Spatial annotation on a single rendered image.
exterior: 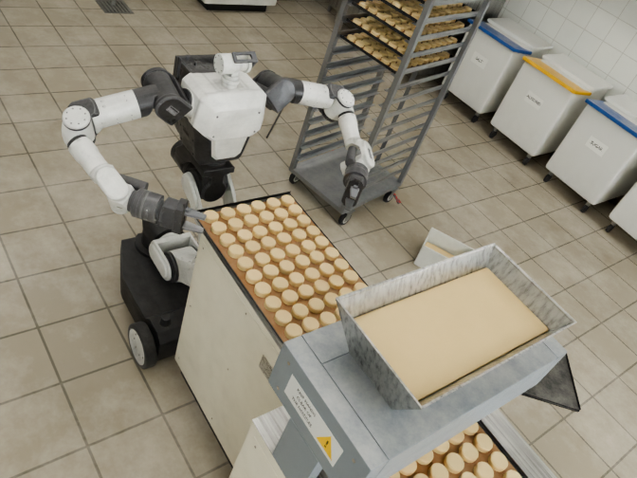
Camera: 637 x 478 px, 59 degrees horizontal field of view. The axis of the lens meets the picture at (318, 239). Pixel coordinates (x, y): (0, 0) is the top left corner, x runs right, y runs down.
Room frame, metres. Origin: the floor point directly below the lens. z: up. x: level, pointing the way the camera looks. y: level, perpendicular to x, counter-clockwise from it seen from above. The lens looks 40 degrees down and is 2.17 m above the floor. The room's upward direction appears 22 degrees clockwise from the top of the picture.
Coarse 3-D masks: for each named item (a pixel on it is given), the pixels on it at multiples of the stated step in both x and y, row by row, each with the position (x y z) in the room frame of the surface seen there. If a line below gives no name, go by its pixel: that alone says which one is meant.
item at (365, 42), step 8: (352, 40) 2.99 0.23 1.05; (360, 40) 3.00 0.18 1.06; (368, 40) 3.04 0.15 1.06; (368, 48) 2.93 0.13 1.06; (376, 48) 2.98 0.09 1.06; (384, 48) 3.04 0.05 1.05; (376, 56) 2.89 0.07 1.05; (384, 56) 2.95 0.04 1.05; (392, 56) 2.96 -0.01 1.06; (400, 56) 3.00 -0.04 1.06; (424, 56) 3.18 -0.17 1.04; (432, 56) 3.19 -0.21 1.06; (440, 56) 3.23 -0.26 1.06; (448, 56) 3.29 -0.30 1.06; (392, 64) 2.85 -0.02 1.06; (416, 64) 3.00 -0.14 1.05
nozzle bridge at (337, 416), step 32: (288, 352) 0.80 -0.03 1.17; (320, 352) 0.83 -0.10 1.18; (544, 352) 1.11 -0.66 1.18; (288, 384) 0.77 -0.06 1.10; (320, 384) 0.75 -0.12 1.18; (352, 384) 0.78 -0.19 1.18; (480, 384) 0.92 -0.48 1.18; (512, 384) 0.96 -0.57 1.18; (320, 416) 0.70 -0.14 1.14; (352, 416) 0.70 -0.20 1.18; (384, 416) 0.73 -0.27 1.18; (416, 416) 0.76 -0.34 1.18; (448, 416) 0.79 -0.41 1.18; (480, 416) 0.93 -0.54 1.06; (288, 448) 0.72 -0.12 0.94; (320, 448) 0.68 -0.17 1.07; (352, 448) 0.64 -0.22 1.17; (384, 448) 0.66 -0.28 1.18; (416, 448) 0.71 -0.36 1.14
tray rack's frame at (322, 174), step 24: (480, 24) 3.32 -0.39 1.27; (456, 72) 3.32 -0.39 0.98; (360, 120) 3.52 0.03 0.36; (432, 120) 3.32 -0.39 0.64; (384, 144) 3.43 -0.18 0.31; (312, 168) 3.07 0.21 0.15; (336, 168) 3.18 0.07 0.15; (408, 168) 3.30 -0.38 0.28; (336, 192) 2.92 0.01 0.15; (384, 192) 3.14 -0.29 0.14
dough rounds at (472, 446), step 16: (464, 432) 0.98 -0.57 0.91; (480, 432) 1.00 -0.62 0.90; (448, 448) 0.90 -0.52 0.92; (464, 448) 0.92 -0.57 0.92; (480, 448) 0.94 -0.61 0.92; (496, 448) 0.98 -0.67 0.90; (416, 464) 0.82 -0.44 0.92; (432, 464) 0.85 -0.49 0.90; (448, 464) 0.86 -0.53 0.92; (464, 464) 0.89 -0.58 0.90; (480, 464) 0.89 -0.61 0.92; (496, 464) 0.91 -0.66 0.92
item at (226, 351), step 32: (192, 288) 1.39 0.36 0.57; (224, 288) 1.28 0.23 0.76; (192, 320) 1.36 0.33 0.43; (224, 320) 1.25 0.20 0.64; (256, 320) 1.15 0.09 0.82; (192, 352) 1.33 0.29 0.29; (224, 352) 1.22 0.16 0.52; (256, 352) 1.12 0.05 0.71; (192, 384) 1.30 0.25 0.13; (224, 384) 1.18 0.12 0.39; (256, 384) 1.09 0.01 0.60; (224, 416) 1.15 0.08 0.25; (256, 416) 1.05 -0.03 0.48; (224, 448) 1.11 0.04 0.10
